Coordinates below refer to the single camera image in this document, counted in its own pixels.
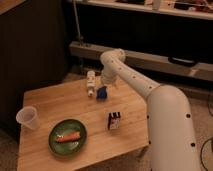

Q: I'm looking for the clear plastic cup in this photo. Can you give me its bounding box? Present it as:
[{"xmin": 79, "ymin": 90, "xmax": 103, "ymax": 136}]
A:
[{"xmin": 16, "ymin": 106, "xmax": 40, "ymax": 130}]

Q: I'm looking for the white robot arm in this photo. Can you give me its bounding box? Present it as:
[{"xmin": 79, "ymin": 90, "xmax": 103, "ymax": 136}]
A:
[{"xmin": 100, "ymin": 49, "xmax": 201, "ymax": 171}]

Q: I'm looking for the grey baseboard ledge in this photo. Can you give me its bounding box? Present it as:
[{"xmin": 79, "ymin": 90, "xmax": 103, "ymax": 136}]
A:
[{"xmin": 69, "ymin": 41, "xmax": 213, "ymax": 81}]

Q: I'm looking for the black white eraser box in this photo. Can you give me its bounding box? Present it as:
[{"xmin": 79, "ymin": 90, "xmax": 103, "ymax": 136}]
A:
[{"xmin": 108, "ymin": 112, "xmax": 121, "ymax": 130}]

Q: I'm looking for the wooden table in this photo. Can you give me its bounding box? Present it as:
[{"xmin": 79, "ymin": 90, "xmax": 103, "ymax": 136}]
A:
[{"xmin": 17, "ymin": 79, "xmax": 148, "ymax": 171}]

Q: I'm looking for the orange carrot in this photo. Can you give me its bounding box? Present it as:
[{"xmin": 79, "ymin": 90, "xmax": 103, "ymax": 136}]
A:
[{"xmin": 55, "ymin": 131, "xmax": 80, "ymax": 143}]

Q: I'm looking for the green plate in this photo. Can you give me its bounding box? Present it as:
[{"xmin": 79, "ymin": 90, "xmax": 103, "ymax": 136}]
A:
[{"xmin": 48, "ymin": 119, "xmax": 87, "ymax": 157}]

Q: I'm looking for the black handle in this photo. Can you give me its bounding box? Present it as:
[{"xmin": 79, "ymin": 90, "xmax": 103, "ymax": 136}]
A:
[{"xmin": 168, "ymin": 57, "xmax": 198, "ymax": 67}]

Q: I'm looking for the dark cabinet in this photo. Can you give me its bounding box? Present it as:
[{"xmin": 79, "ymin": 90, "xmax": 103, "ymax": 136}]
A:
[{"xmin": 0, "ymin": 0, "xmax": 67, "ymax": 134}]

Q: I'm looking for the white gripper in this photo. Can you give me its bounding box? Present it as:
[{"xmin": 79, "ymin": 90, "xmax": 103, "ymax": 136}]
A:
[{"xmin": 86, "ymin": 70, "xmax": 107, "ymax": 100}]

